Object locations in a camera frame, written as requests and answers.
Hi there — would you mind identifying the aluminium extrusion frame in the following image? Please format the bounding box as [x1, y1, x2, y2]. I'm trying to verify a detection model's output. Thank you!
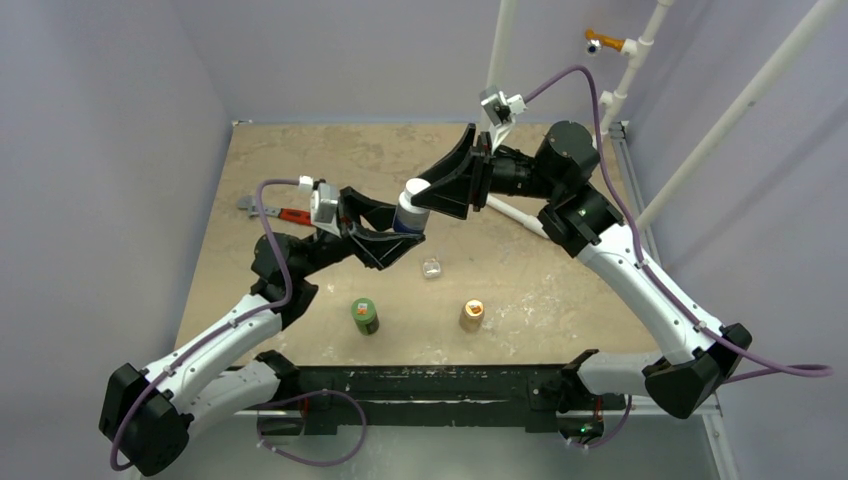
[122, 121, 740, 480]

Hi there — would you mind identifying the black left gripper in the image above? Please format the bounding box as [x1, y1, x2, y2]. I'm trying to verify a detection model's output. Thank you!
[293, 188, 423, 279]

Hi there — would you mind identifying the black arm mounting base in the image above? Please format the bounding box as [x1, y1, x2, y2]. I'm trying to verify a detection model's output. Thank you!
[271, 364, 626, 436]

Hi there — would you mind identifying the clear plastic pill organizer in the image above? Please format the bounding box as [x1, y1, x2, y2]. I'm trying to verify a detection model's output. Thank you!
[422, 257, 443, 280]

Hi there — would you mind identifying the green pill bottle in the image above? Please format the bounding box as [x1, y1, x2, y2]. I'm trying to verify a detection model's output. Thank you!
[351, 297, 380, 336]

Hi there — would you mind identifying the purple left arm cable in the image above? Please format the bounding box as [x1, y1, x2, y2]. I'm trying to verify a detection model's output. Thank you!
[109, 177, 368, 473]

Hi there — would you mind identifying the white capped dark pill bottle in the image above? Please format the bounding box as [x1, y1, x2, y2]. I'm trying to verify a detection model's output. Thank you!
[392, 178, 430, 234]

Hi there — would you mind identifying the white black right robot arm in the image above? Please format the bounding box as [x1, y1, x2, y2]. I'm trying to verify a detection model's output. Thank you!
[412, 121, 752, 419]

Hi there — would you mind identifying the amber pill bottle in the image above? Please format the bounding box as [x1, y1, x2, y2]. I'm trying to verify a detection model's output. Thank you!
[459, 299, 485, 333]

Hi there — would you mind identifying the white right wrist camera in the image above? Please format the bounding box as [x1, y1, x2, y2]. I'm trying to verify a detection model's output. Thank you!
[479, 85, 527, 151]

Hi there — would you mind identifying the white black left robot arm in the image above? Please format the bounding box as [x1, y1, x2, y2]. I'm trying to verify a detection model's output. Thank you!
[99, 177, 429, 476]

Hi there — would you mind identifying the white PVC pipe frame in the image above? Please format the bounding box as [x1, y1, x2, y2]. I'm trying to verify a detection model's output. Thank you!
[501, 1, 847, 249]

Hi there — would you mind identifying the red handled adjustable wrench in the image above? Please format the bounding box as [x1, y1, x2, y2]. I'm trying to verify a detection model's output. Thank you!
[236, 195, 312, 226]

